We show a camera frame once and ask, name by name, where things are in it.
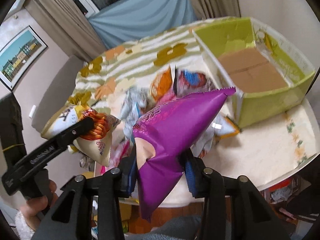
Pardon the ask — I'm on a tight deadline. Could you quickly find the cream orange snack bag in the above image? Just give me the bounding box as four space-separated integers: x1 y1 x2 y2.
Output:
41 105 120 166

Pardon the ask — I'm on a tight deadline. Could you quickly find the purple chips bag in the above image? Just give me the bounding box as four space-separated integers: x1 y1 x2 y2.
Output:
132 87 236 219

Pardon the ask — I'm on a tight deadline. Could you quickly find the left hand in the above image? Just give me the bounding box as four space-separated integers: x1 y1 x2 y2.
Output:
20 180 58 231

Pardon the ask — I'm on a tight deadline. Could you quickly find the framed city picture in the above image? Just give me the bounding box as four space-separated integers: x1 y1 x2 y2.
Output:
1 26 47 90

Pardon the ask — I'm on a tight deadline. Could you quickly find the red blue snack bag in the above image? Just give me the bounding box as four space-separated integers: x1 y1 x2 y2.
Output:
173 68 215 98

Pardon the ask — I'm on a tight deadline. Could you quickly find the green striped floral blanket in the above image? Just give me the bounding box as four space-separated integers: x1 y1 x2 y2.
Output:
67 18 215 110

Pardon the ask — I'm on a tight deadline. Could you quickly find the green cardboard box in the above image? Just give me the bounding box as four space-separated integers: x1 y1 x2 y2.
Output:
193 17 316 128

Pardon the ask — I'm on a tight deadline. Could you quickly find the beige curtain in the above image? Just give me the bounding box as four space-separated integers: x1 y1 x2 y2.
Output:
24 0 106 62

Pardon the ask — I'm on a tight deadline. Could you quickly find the blue curtain cloth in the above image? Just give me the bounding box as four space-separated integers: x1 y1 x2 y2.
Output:
88 0 197 49

